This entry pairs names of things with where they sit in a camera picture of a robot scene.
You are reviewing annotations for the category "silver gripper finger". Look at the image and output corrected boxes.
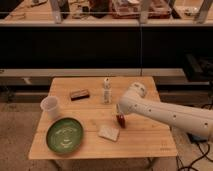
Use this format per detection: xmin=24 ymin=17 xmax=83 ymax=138
xmin=116 ymin=104 xmax=121 ymax=115

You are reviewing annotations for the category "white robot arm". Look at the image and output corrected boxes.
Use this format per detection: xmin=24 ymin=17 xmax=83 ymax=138
xmin=116 ymin=82 xmax=213 ymax=142

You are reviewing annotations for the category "white sponge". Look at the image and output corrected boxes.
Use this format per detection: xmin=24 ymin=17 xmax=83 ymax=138
xmin=98 ymin=125 xmax=119 ymax=141

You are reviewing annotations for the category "white spray bottle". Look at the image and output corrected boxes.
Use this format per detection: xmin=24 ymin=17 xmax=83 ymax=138
xmin=103 ymin=77 xmax=111 ymax=104

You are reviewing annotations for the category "brown board eraser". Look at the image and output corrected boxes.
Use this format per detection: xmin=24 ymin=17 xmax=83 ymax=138
xmin=70 ymin=89 xmax=90 ymax=101

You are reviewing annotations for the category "green plate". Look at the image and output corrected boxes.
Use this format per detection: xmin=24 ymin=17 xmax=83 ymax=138
xmin=46 ymin=117 xmax=84 ymax=155

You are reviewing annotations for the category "clear plastic cup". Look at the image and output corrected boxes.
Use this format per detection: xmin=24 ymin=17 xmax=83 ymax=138
xmin=40 ymin=96 xmax=59 ymax=120

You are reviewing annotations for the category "black box with cables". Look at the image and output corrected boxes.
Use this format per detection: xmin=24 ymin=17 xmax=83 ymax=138
xmin=187 ymin=133 xmax=213 ymax=143

